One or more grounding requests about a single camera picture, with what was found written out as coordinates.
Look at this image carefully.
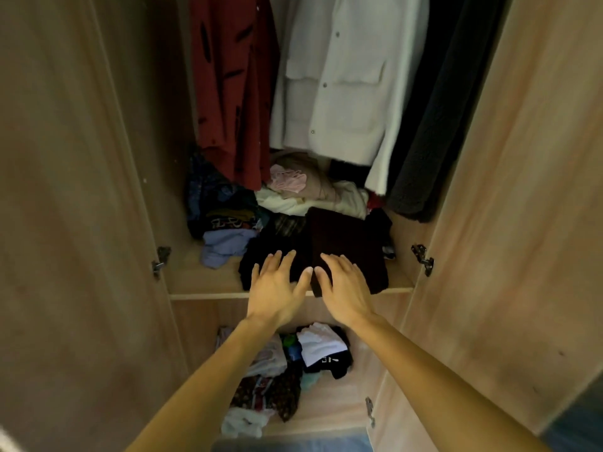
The person's right hand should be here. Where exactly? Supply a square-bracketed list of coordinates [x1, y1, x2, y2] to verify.
[314, 252, 378, 330]

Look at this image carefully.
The dark hanging coat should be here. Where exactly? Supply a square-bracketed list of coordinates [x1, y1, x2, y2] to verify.
[386, 0, 508, 223]

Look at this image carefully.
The dark striped crumpled garment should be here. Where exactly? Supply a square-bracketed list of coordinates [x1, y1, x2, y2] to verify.
[231, 367, 303, 423]

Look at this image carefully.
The beige folded garment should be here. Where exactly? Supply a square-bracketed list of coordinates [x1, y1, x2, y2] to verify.
[271, 153, 342, 203]

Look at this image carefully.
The person's left hand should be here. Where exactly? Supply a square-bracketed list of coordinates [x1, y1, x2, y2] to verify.
[246, 250, 314, 330]

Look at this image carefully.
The dark blue crumpled garment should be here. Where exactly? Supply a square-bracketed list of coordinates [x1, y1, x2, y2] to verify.
[185, 148, 264, 240]

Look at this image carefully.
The small blue green item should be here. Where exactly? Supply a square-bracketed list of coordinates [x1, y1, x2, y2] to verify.
[282, 335, 303, 362]

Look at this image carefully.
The white folded shirt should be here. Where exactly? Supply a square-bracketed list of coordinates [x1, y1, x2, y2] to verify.
[296, 322, 349, 368]

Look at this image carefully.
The white crumpled cloth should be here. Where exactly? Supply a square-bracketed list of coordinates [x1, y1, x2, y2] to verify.
[221, 407, 276, 439]

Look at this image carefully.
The lilac blue crumpled garment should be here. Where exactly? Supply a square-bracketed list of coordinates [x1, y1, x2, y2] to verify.
[200, 229, 258, 270]

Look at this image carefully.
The person's right forearm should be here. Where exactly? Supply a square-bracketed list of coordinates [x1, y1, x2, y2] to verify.
[350, 315, 552, 452]

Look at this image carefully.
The white folded garment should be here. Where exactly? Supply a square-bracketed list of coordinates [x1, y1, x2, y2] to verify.
[254, 180, 370, 220]

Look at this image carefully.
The red fuzzy cardigan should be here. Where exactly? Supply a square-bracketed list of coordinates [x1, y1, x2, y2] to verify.
[190, 0, 280, 191]

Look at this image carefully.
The person's left forearm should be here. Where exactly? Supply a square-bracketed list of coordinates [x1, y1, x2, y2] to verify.
[126, 315, 279, 452]

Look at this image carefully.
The light wooden wardrobe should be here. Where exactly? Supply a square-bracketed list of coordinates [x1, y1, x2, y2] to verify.
[0, 0, 603, 452]

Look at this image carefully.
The black garment with white print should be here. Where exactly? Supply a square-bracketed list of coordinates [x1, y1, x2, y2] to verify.
[301, 324, 354, 380]

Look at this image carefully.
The pink folded garment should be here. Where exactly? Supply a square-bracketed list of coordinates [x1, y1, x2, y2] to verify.
[267, 164, 308, 193]

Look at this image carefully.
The white fuzzy coat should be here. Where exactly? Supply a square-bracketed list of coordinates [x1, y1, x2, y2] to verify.
[269, 0, 430, 196]

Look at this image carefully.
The black patterned folded garment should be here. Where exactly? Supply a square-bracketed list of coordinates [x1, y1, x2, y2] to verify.
[273, 213, 307, 237]

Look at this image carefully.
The pale printed crumpled garment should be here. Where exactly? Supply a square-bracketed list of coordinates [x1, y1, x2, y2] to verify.
[215, 326, 289, 378]

